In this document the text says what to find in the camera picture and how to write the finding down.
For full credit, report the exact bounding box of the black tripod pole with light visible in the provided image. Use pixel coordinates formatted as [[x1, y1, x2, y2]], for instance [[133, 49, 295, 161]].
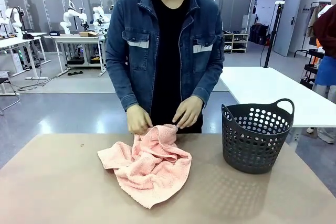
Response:
[[263, 2, 286, 69]]

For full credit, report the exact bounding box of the person in denim jacket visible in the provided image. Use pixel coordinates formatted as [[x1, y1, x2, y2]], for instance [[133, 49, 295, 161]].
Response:
[[104, 0, 225, 134]]

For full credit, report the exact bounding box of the black utility cart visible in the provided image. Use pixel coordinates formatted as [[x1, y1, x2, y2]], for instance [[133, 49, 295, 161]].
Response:
[[300, 49, 326, 90]]

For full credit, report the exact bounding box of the white shoe rack with shoes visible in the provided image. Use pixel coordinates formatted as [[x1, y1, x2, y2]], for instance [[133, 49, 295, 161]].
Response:
[[223, 31, 249, 54]]

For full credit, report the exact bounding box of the black clothes rack with garments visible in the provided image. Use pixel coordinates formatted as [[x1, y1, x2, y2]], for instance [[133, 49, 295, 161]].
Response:
[[293, 2, 332, 58]]

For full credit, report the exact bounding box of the person's left hand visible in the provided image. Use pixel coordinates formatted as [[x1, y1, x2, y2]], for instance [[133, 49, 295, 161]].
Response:
[[172, 96, 205, 130]]

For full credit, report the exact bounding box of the person's right hand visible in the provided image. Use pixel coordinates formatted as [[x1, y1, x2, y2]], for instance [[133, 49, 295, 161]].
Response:
[[127, 104, 154, 135]]

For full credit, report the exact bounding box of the black suitcase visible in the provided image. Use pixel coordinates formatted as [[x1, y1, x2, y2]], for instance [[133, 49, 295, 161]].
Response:
[[249, 24, 270, 46]]

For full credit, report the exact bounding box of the pink terry towel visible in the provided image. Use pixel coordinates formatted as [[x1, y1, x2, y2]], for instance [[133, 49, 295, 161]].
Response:
[[97, 123, 193, 210]]

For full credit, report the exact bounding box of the large white table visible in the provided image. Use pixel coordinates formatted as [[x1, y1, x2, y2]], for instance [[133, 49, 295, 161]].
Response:
[[219, 66, 336, 131]]

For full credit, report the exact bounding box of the person's right forearm denim sleeve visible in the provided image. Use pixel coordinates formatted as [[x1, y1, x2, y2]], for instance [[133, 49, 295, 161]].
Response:
[[112, 71, 140, 112]]

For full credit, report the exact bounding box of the dark grey perforated laundry basket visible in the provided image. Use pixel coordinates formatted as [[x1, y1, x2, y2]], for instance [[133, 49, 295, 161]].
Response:
[[221, 98, 295, 175]]

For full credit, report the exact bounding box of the background person in maroon sweater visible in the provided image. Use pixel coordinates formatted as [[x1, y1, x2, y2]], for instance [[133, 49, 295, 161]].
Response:
[[306, 5, 336, 145]]

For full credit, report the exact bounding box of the black equipment under desk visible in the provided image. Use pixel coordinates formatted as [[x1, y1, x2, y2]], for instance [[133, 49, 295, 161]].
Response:
[[67, 56, 86, 66]]

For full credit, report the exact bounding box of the grey open door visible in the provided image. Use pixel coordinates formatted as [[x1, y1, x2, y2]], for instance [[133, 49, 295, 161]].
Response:
[[272, 0, 303, 57]]

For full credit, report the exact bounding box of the person's left forearm denim sleeve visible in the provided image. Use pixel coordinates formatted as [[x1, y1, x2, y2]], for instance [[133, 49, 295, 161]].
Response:
[[190, 66, 224, 104]]

